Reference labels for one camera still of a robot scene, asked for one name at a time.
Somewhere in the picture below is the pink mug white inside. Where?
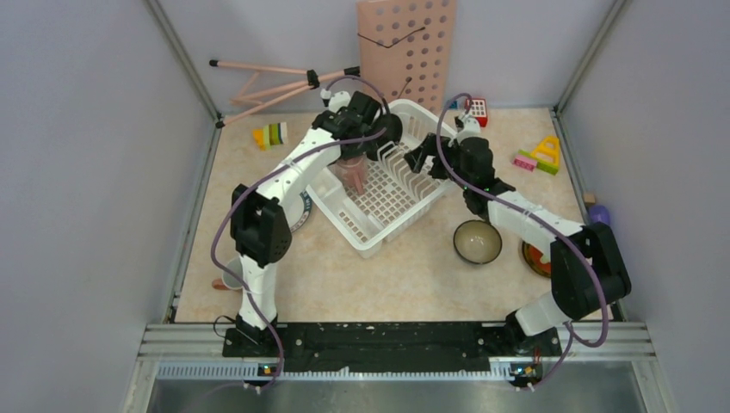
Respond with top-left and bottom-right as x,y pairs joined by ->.
211,257 -> 243,291

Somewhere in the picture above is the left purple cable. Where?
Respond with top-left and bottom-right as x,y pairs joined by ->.
211,74 -> 392,394

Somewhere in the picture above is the green toy brick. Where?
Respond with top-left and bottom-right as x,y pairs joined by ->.
516,151 -> 560,176

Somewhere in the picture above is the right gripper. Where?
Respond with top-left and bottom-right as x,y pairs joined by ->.
404,133 -> 472,191

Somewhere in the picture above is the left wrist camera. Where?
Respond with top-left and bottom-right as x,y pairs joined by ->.
320,89 -> 351,113

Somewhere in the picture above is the pink pegboard panel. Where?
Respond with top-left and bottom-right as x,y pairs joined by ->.
356,0 -> 458,114

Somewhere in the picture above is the red toy block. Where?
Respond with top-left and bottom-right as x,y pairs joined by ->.
465,97 -> 488,128

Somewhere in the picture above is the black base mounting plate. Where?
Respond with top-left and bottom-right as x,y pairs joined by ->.
223,321 -> 562,358

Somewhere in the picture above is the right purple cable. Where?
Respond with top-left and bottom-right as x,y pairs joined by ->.
436,92 -> 611,391

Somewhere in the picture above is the white plastic dish rack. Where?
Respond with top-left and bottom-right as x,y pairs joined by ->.
306,99 -> 455,259

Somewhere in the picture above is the purple cable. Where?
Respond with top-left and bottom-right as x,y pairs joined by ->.
211,74 -> 392,394
436,92 -> 611,391

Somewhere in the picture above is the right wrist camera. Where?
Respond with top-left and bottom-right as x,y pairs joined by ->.
455,113 -> 481,143

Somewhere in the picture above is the orange saucer plate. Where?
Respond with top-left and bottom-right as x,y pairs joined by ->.
521,241 -> 552,279

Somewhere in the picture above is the pink folding tripod stand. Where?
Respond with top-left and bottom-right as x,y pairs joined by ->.
208,59 -> 362,129

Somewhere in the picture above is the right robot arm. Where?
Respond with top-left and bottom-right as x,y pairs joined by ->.
405,133 -> 632,354

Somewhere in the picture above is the yellow toy triangle block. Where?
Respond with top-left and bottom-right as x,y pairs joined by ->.
530,136 -> 561,168

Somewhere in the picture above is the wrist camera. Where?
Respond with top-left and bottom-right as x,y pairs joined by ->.
320,89 -> 351,113
455,113 -> 481,143

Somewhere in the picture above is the white plate green rim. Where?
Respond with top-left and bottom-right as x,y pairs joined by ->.
286,191 -> 312,233

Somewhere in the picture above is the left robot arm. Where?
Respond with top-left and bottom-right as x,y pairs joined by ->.
230,91 -> 390,356

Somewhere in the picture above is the pink toy brick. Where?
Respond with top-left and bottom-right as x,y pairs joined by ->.
512,156 -> 538,172

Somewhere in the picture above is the purple toy handle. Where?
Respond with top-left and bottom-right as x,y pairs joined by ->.
588,204 -> 611,225

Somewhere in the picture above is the dark bowl beige inside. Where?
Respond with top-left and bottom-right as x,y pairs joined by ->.
453,220 -> 503,265

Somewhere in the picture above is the striped toy block stack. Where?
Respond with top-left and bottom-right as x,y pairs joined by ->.
251,122 -> 288,151

